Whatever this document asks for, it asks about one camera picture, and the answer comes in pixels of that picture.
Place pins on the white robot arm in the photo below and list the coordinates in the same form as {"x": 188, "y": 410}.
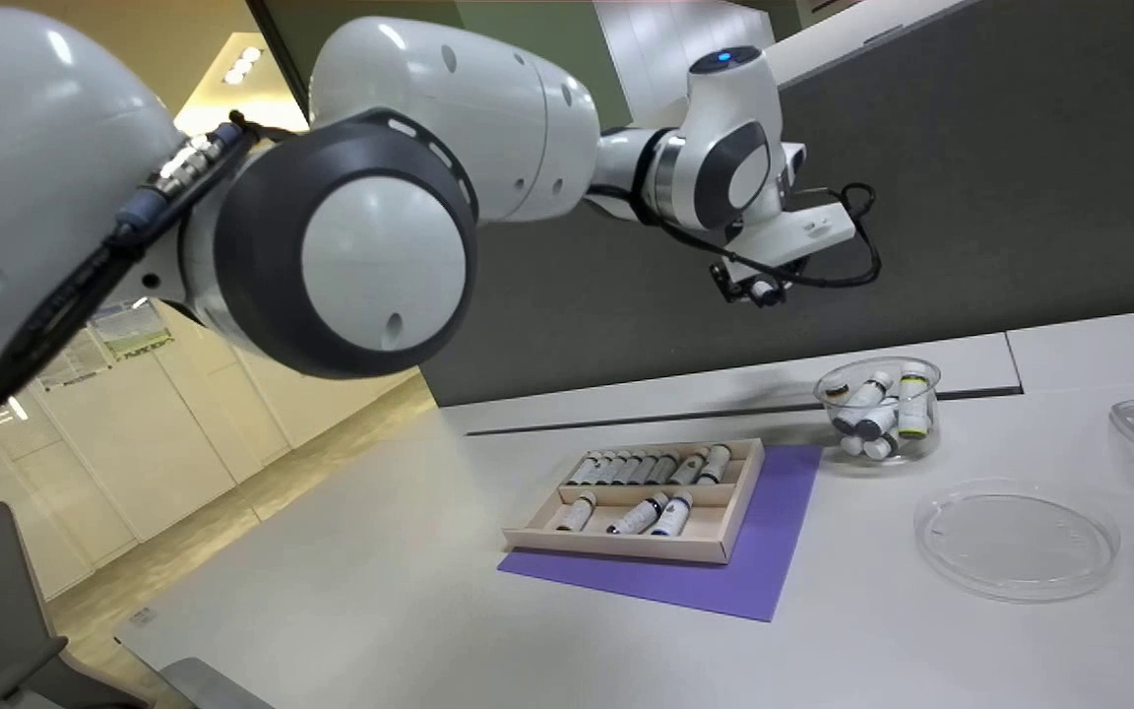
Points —
{"x": 348, "y": 247}

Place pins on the clear glass bowl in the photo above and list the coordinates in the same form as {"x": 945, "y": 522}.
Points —
{"x": 858, "y": 402}

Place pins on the tilted white bottle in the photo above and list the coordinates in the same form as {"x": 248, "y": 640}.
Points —
{"x": 673, "y": 516}

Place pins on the wooden tray with compartments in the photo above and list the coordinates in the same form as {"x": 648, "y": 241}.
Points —
{"x": 623, "y": 514}

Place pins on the purple mat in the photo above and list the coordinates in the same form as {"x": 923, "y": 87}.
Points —
{"x": 742, "y": 590}

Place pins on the clear petri dish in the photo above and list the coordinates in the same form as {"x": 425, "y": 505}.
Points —
{"x": 1015, "y": 545}

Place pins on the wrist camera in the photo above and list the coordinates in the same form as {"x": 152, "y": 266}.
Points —
{"x": 749, "y": 291}

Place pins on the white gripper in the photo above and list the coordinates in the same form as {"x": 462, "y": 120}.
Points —
{"x": 777, "y": 237}

